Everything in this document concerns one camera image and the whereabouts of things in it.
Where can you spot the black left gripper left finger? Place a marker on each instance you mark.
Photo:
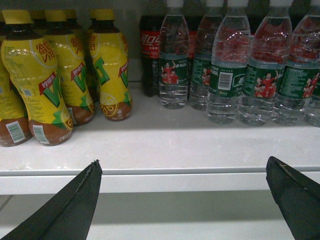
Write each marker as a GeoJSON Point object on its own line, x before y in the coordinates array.
{"type": "Point", "coordinates": [68, 214]}

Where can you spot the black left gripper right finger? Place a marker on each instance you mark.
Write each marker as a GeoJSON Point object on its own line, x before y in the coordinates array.
{"type": "Point", "coordinates": [298, 198]}

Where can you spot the water bottle green label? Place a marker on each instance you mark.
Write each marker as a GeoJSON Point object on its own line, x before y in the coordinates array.
{"type": "Point", "coordinates": [302, 70]}

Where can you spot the white lower shelf board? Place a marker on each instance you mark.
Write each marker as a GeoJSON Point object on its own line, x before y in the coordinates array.
{"type": "Point", "coordinates": [216, 215]}

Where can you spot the white shelf board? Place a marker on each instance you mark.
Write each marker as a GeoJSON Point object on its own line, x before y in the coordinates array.
{"type": "Point", "coordinates": [216, 215]}
{"type": "Point", "coordinates": [161, 150]}

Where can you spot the water bottle far right edge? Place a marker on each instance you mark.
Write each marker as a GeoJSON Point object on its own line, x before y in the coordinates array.
{"type": "Point", "coordinates": [312, 112]}

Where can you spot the water bottle team label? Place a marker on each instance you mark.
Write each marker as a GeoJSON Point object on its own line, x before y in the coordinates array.
{"type": "Point", "coordinates": [266, 63]}

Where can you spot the water bottle barcode label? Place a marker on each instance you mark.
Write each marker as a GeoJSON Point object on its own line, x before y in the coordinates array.
{"type": "Point", "coordinates": [229, 63]}

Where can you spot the right rear water bottle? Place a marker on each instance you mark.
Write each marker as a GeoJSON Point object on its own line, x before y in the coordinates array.
{"type": "Point", "coordinates": [203, 46]}

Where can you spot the leftmost rear water bottle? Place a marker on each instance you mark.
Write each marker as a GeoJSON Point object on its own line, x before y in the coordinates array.
{"type": "Point", "coordinates": [173, 57]}

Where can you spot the cola bottle behind water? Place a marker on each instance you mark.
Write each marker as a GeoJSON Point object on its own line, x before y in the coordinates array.
{"type": "Point", "coordinates": [149, 32]}

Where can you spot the lemon tea bottle far left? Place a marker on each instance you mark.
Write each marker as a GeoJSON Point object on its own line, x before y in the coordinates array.
{"type": "Point", "coordinates": [14, 124]}

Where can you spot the yellow lemon tea bottle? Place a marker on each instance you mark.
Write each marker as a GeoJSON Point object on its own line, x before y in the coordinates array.
{"type": "Point", "coordinates": [32, 65]}

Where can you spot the lemon tea bottle middle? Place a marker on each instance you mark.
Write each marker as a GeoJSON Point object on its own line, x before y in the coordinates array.
{"type": "Point", "coordinates": [71, 67]}

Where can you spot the lemon tea bottle right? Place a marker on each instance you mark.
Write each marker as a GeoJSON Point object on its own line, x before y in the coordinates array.
{"type": "Point", "coordinates": [109, 51]}

